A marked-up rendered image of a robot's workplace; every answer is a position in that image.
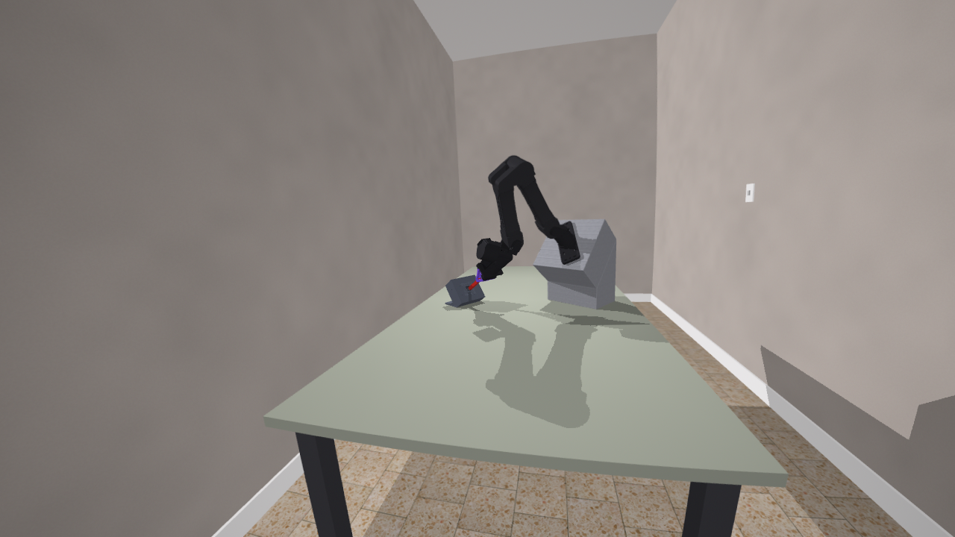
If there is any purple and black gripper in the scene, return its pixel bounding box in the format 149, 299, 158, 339
475, 263, 503, 282

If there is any dark grey panel with slot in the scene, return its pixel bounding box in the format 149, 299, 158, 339
445, 275, 485, 307

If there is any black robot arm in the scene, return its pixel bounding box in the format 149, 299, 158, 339
476, 155, 580, 269

